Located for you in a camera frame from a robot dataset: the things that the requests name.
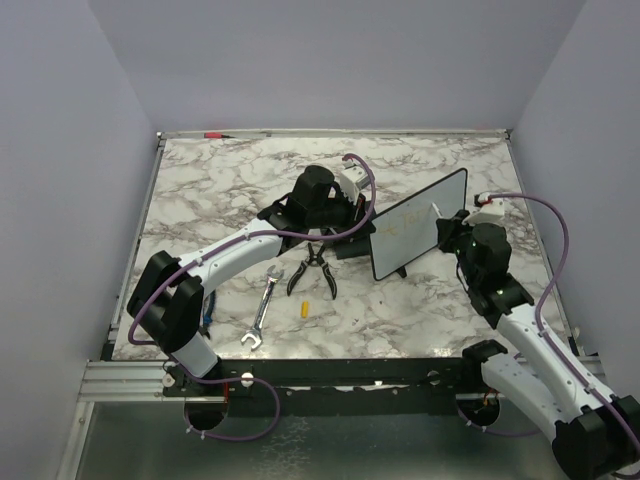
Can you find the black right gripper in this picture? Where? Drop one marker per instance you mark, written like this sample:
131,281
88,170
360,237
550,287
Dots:
450,227

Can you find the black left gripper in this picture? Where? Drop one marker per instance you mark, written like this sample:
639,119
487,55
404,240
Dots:
357,210

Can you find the white marker pen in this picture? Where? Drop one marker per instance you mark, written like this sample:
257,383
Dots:
436,210

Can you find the black framed whiteboard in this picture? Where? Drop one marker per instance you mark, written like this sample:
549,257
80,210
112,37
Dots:
408,229

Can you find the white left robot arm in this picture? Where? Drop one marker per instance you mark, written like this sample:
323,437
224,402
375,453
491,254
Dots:
167,301

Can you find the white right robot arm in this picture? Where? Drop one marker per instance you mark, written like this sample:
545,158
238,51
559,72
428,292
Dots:
592,431

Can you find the silver open-end wrench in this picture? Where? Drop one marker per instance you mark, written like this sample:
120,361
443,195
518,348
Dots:
254,333

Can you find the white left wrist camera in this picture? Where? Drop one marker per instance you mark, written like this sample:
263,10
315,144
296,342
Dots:
353,180

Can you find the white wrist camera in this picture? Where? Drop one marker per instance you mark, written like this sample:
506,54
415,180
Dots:
353,180
489,210

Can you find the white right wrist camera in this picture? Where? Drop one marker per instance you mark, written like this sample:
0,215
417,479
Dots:
489,210

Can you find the red marker on rail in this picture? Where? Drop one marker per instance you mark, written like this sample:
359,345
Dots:
217,135

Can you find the blue handled cutters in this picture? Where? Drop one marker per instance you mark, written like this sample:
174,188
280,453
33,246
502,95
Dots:
207,314

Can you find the black front mounting rail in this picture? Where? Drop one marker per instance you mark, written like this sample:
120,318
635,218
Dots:
302,387

